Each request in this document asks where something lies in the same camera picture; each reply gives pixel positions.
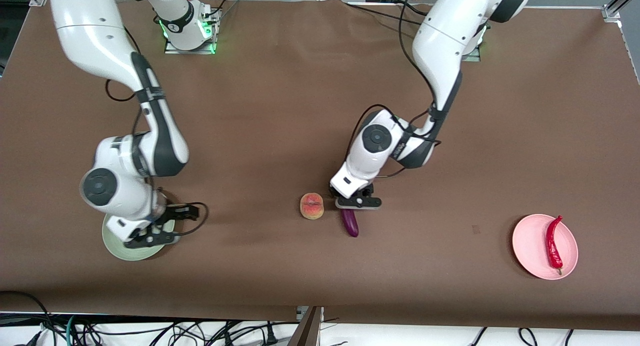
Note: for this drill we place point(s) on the pale green round plate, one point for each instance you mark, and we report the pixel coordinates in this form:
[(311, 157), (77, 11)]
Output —
[(117, 251)]

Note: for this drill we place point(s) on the red chili pepper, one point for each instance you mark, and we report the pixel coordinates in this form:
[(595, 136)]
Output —
[(554, 246)]

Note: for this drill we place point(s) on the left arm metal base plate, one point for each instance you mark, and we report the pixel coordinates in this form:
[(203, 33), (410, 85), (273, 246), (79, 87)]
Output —
[(472, 58)]

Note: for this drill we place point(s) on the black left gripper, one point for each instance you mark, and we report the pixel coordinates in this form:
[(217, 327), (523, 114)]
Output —
[(366, 192)]

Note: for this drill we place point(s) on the aluminium frame corner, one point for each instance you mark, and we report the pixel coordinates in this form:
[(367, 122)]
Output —
[(617, 3)]

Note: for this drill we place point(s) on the aluminium post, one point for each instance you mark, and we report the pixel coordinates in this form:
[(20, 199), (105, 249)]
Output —
[(307, 328)]

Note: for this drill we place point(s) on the pink round plate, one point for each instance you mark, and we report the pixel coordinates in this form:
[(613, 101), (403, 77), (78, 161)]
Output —
[(530, 246)]

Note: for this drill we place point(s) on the yellow pink peach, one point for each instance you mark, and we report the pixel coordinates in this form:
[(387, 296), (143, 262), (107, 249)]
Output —
[(312, 206)]

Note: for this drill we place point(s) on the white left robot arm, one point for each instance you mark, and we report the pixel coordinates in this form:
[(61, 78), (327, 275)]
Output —
[(440, 41)]

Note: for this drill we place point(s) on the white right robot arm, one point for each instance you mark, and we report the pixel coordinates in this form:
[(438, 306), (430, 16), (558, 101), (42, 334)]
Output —
[(95, 36)]

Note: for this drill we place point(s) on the brown table cover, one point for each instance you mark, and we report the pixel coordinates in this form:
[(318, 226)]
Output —
[(300, 111)]

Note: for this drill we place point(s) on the purple eggplant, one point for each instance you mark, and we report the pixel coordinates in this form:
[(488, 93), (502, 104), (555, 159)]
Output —
[(351, 225)]

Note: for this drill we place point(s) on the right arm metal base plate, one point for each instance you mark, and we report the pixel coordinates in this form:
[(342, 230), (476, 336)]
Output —
[(200, 50)]

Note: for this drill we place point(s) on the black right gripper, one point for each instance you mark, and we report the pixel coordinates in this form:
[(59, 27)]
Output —
[(172, 214)]

